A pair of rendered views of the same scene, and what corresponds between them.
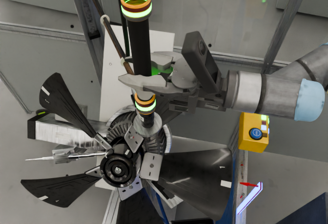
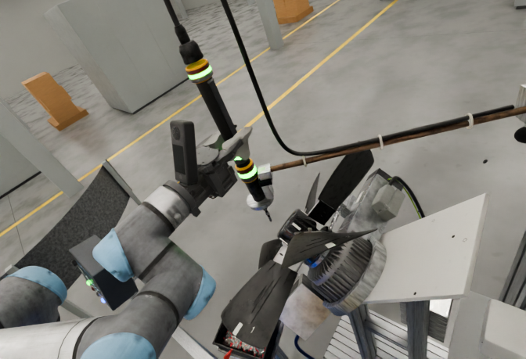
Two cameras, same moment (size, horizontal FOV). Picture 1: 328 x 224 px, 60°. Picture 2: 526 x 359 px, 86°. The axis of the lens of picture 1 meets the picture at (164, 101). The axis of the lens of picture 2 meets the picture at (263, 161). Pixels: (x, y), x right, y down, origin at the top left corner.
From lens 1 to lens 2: 0.80 m
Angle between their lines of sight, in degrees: 79
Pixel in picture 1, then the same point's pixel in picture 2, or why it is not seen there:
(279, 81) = (134, 217)
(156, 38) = (457, 267)
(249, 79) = (156, 193)
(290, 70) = (161, 280)
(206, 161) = (267, 314)
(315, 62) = (134, 303)
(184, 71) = (204, 154)
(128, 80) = not seen: hidden behind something
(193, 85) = not seen: hidden behind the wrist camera
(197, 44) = (174, 126)
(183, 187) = (256, 282)
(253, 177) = not seen: outside the picture
